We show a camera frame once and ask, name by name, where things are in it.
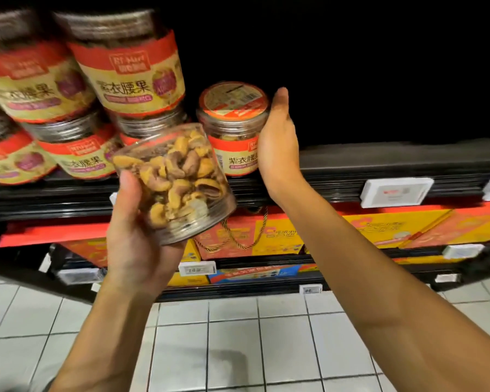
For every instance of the person's left hand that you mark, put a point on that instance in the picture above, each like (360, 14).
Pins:
(139, 265)

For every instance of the person's right hand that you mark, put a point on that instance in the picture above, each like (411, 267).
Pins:
(279, 151)

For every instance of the yellow gift box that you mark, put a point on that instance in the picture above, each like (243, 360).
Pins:
(189, 253)

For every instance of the person's left forearm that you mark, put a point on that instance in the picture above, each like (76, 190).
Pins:
(106, 347)

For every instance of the flat yellow box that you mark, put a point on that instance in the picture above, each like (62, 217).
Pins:
(188, 280)

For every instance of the person's right forearm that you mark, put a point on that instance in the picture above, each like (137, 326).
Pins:
(376, 290)

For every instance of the row of small cashew jars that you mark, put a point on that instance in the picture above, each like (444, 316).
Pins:
(131, 77)

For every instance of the black metal store shelf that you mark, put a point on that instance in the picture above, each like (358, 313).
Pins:
(376, 159)

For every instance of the red-label clear nut jar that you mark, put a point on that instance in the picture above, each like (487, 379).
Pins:
(180, 179)
(233, 118)

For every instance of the flat blue box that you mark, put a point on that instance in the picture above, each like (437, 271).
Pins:
(257, 274)

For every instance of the long orange yellow box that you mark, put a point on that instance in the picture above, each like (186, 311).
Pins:
(408, 226)

